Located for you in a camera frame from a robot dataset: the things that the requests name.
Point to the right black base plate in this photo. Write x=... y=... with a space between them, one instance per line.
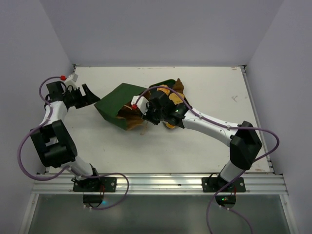
x=214 y=182

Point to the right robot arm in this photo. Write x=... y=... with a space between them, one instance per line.
x=243 y=141

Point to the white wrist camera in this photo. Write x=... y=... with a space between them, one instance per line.
x=71 y=81
x=139 y=103

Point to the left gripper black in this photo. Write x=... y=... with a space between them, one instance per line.
x=88 y=98

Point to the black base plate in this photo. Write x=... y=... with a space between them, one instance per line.
x=214 y=182
x=103 y=184

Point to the green brown paper bag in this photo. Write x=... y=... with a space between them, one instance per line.
x=116 y=107

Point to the orange sugared fake bun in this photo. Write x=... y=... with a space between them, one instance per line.
x=169 y=126

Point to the brown fake croissant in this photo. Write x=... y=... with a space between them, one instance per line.
x=178 y=86

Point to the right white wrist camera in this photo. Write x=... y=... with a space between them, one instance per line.
x=139 y=103

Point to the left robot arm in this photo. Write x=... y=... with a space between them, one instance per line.
x=52 y=140

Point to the aluminium rail frame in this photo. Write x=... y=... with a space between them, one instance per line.
x=159 y=171

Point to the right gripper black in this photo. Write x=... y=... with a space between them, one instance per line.
x=151 y=113

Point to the dark green tray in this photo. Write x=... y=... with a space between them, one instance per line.
x=165 y=83

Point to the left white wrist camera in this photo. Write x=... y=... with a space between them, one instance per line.
x=71 y=81

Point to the orange twisted fake bread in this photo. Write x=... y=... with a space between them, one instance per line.
x=164 y=89

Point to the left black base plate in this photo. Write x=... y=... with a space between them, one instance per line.
x=103 y=184

